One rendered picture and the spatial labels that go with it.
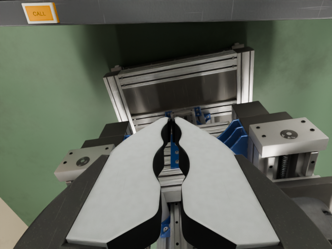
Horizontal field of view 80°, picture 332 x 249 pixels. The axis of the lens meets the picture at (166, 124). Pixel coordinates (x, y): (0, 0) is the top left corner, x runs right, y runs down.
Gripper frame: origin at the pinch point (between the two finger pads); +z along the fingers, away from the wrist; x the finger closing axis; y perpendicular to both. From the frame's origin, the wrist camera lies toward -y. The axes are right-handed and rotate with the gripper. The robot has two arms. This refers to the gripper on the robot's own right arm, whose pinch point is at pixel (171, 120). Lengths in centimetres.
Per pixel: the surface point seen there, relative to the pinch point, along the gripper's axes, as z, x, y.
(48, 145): 123, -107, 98
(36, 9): 26.9, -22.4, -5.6
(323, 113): 123, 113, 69
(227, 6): 28.2, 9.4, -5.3
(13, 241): 103, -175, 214
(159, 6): 28.2, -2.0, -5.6
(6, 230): 105, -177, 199
